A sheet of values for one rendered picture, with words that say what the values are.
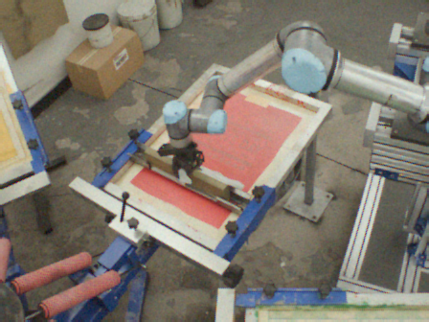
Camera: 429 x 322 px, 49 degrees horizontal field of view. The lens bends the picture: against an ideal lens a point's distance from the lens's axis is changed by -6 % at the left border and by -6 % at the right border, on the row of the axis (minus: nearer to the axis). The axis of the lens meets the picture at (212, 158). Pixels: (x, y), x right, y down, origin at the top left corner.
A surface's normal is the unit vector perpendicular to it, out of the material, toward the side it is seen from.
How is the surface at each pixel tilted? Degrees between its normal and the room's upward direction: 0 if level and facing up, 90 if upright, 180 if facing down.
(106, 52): 1
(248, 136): 0
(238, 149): 0
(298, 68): 87
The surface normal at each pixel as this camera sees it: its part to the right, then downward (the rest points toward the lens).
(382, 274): -0.12, -0.65
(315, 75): -0.33, 0.71
